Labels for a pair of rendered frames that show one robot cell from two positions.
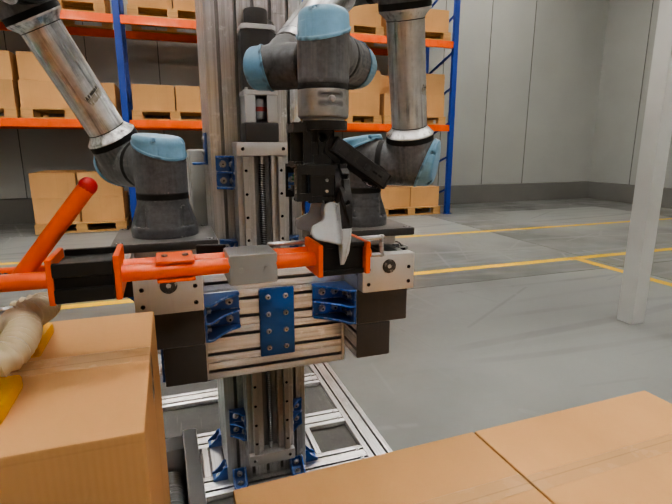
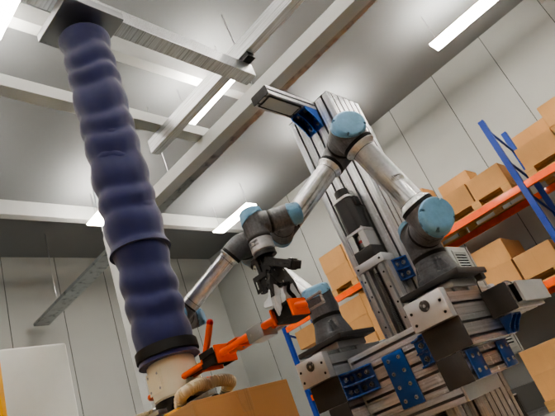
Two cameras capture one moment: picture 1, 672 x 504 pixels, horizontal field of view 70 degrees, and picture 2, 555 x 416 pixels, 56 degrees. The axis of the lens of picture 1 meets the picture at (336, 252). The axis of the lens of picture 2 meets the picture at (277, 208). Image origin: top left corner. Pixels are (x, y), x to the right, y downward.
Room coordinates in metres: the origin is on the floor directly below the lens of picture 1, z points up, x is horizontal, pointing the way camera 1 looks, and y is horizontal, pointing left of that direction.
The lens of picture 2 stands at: (-0.04, -1.28, 0.72)
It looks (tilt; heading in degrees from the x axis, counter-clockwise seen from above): 24 degrees up; 56
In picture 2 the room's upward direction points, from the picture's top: 22 degrees counter-clockwise
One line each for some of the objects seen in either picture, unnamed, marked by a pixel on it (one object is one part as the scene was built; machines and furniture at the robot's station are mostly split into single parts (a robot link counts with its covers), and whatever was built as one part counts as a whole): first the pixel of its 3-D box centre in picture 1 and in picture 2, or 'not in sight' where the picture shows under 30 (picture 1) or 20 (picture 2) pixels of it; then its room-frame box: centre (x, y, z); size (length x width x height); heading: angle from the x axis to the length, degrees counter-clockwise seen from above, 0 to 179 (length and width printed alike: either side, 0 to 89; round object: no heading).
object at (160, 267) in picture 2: not in sight; (135, 234); (0.53, 0.56, 1.68); 0.22 x 0.22 x 1.04
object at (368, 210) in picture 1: (358, 204); (435, 268); (1.28, -0.06, 1.09); 0.15 x 0.15 x 0.10
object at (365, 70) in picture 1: (338, 63); (284, 219); (0.83, 0.00, 1.38); 0.11 x 0.11 x 0.08; 68
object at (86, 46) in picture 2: not in sight; (107, 127); (0.53, 0.56, 2.22); 0.24 x 0.24 x 1.25
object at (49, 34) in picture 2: not in sight; (81, 27); (0.54, 0.56, 2.85); 0.30 x 0.30 x 0.05; 20
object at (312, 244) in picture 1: (336, 254); (289, 311); (0.73, 0.00, 1.08); 0.08 x 0.07 x 0.05; 110
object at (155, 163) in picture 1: (158, 162); (320, 300); (1.13, 0.41, 1.20); 0.13 x 0.12 x 0.14; 52
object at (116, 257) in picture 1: (88, 272); (218, 356); (0.62, 0.33, 1.08); 0.10 x 0.08 x 0.06; 20
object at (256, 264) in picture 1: (250, 264); (261, 332); (0.69, 0.13, 1.07); 0.07 x 0.07 x 0.04; 20
